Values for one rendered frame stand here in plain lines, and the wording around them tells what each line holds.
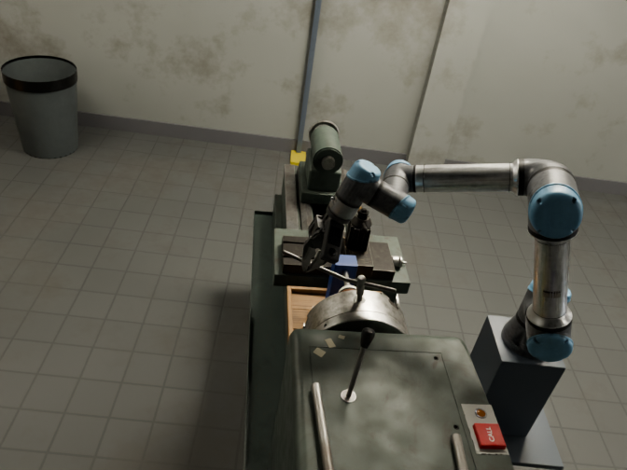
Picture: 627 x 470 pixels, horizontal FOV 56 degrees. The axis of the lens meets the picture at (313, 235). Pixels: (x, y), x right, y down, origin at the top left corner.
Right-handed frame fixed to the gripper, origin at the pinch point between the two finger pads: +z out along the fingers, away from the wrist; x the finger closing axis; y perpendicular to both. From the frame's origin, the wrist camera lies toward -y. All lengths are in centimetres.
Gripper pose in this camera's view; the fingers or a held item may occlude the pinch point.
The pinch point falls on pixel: (306, 269)
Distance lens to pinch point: 164.4
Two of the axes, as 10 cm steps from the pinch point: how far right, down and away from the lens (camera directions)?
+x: -8.9, -3.3, -3.2
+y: -0.7, -5.9, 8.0
